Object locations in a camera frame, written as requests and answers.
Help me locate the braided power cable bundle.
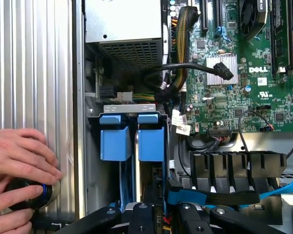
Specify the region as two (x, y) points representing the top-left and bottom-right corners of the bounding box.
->
(171, 6), (201, 98)

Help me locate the grey power supply unit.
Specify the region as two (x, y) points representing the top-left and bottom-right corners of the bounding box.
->
(84, 0), (165, 73)

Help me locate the green motherboard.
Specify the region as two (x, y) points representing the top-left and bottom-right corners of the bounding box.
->
(169, 0), (293, 134)

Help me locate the white cable label tag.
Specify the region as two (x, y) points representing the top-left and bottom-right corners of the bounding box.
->
(175, 123), (192, 136)
(170, 109), (188, 127)

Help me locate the silver chipset heat sink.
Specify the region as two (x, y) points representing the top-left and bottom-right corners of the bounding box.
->
(206, 54), (238, 86)

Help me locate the black expansion slot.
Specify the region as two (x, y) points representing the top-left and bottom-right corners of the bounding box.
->
(215, 0), (222, 29)
(201, 0), (210, 32)

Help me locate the empty blue disk carrier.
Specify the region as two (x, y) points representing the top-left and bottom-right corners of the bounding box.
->
(99, 114), (137, 210)

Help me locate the RAM stick with black chips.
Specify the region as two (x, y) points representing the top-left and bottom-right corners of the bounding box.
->
(269, 0), (291, 75)

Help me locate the person's right hand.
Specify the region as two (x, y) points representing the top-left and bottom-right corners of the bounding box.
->
(0, 181), (43, 234)

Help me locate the black plastic air duct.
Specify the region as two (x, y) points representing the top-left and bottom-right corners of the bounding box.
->
(189, 150), (288, 195)

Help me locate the open black PC case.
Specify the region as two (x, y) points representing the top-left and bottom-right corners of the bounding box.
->
(72, 0), (293, 234)

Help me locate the small black board wire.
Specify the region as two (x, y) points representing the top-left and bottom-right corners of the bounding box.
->
(238, 109), (275, 153)

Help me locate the black power wire connector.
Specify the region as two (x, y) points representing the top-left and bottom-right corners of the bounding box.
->
(143, 61), (235, 90)

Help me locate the person's left hand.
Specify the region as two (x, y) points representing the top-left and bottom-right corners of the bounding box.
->
(0, 128), (63, 181)

